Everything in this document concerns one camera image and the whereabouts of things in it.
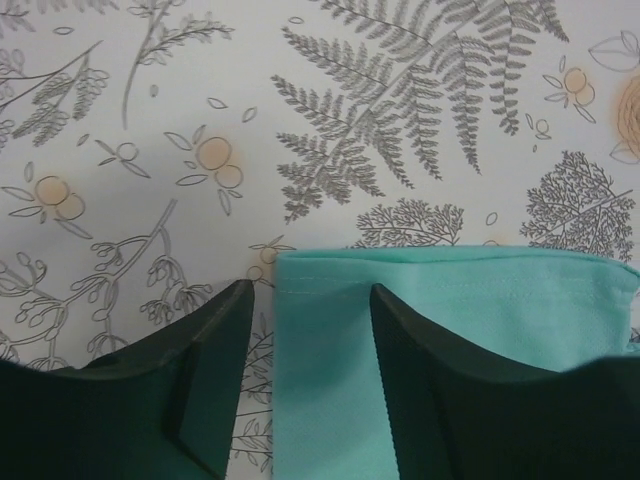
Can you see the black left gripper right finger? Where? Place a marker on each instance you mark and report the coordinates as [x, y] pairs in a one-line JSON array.
[[459, 411]]

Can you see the teal t shirt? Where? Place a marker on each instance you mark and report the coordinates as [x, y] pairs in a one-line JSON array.
[[552, 309]]

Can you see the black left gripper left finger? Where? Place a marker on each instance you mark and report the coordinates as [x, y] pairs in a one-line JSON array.
[[163, 407]]

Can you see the floral patterned table mat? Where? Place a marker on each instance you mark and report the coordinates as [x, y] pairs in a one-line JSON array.
[[155, 152]]

